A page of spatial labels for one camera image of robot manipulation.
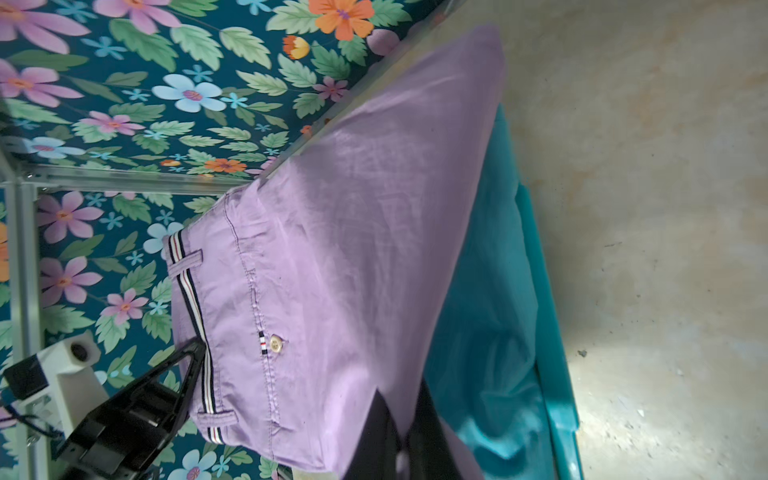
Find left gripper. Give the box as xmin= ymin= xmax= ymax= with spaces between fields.
xmin=59 ymin=338 xmax=207 ymax=479

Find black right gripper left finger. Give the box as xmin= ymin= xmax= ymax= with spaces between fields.
xmin=343 ymin=392 xmax=400 ymax=480

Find teal plastic basket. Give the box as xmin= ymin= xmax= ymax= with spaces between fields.
xmin=516 ymin=186 xmax=584 ymax=479

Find purple pants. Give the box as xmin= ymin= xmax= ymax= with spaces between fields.
xmin=164 ymin=26 xmax=505 ymax=475

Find teal pants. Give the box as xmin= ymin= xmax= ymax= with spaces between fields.
xmin=425 ymin=112 xmax=555 ymax=479

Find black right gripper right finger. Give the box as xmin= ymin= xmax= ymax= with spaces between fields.
xmin=406 ymin=381 xmax=462 ymax=480

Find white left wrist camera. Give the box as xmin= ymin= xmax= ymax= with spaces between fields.
xmin=1 ymin=331 xmax=109 ymax=438

